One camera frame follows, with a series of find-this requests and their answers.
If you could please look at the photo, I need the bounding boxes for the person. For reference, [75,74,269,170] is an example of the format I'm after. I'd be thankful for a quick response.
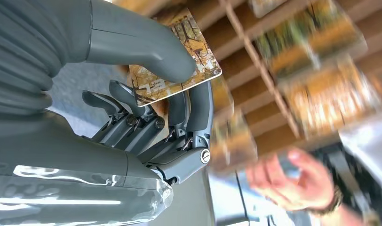
[209,169,304,226]

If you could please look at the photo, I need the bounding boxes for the brown cardboard card holder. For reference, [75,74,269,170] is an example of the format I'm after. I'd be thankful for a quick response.
[113,0,382,175]

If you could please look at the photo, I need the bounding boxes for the grey open laptop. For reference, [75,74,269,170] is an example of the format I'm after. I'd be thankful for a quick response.
[315,112,382,219]

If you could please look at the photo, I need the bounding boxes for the beaded wrist bracelet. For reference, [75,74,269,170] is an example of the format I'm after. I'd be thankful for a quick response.
[309,187,344,218]

